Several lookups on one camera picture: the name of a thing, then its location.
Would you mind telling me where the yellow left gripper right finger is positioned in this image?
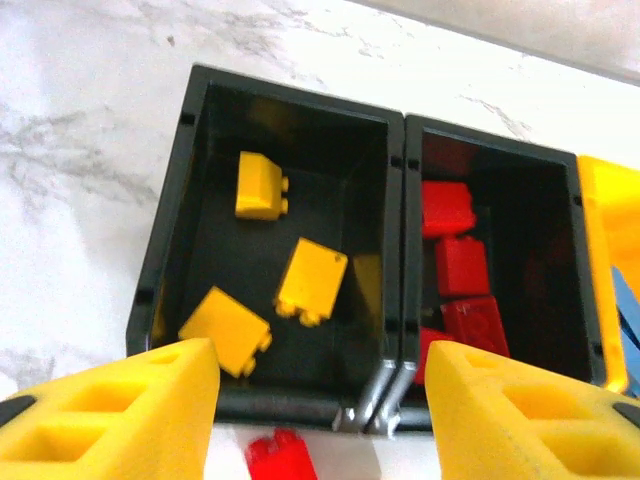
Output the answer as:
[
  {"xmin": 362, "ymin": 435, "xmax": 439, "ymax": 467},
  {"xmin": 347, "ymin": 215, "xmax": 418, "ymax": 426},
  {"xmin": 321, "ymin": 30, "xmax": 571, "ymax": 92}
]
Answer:
[{"xmin": 423, "ymin": 340, "xmax": 640, "ymax": 480}]

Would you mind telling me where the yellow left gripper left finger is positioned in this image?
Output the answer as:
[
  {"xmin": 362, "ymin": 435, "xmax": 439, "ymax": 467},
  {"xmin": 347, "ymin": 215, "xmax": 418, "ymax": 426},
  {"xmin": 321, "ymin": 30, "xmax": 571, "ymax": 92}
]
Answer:
[{"xmin": 0, "ymin": 337, "xmax": 221, "ymax": 480}]

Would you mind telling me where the square blue lego brick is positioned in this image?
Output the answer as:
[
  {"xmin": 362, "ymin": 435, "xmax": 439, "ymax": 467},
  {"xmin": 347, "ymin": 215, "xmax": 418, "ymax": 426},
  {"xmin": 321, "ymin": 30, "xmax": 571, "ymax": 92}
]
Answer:
[{"xmin": 618, "ymin": 309, "xmax": 640, "ymax": 396}]

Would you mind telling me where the yellow lego brick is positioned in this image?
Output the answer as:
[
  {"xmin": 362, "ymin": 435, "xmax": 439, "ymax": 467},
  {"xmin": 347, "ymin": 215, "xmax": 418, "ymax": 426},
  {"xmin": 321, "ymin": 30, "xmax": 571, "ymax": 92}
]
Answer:
[
  {"xmin": 178, "ymin": 285, "xmax": 274, "ymax": 379},
  {"xmin": 234, "ymin": 151, "xmax": 291, "ymax": 221},
  {"xmin": 273, "ymin": 237, "xmax": 350, "ymax": 327}
]

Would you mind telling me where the long blue lego brick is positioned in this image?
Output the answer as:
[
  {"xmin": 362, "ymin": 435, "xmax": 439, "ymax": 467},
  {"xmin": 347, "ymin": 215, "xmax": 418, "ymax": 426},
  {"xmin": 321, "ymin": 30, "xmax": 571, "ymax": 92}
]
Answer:
[{"xmin": 612, "ymin": 267, "xmax": 640, "ymax": 326}]

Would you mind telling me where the yellow plastic container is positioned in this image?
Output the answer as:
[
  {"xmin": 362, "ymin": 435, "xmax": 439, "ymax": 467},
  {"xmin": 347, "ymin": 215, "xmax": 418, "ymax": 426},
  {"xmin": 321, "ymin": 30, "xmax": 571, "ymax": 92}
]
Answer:
[{"xmin": 577, "ymin": 154, "xmax": 640, "ymax": 396}]

